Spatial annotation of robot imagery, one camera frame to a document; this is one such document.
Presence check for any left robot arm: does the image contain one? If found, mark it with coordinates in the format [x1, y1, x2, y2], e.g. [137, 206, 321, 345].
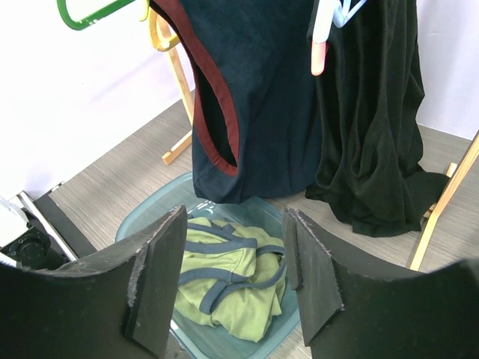
[1, 191, 78, 270]

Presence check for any green plastic hanger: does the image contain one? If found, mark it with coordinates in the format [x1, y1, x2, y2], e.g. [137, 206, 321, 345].
[56, 0, 133, 31]

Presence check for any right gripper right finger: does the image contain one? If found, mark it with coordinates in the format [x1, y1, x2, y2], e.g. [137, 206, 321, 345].
[283, 209, 478, 359]

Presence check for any wooden clothes rack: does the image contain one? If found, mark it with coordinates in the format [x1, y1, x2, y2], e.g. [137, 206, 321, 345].
[155, 14, 479, 271]

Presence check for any pink hanger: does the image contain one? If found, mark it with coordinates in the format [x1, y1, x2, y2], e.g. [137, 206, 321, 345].
[311, 0, 343, 76]

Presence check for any teal plastic basin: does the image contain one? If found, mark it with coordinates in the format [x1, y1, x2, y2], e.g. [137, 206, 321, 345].
[116, 173, 299, 358]

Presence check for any navy tank top maroon trim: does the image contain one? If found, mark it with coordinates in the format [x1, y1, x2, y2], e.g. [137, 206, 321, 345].
[151, 1, 321, 203]

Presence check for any light blue hanger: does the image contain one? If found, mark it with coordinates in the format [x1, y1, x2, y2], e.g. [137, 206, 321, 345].
[332, 0, 367, 28]

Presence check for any olive green tank top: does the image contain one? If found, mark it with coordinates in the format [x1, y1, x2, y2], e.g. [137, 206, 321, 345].
[174, 217, 286, 343]

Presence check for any black dress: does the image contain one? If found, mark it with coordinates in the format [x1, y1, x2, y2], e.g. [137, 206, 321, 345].
[305, 1, 448, 237]

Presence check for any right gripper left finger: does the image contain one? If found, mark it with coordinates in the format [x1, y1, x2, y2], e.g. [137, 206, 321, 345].
[1, 206, 187, 358]

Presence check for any yellow plastic hanger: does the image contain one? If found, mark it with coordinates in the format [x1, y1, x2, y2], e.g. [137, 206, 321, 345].
[139, 0, 180, 52]

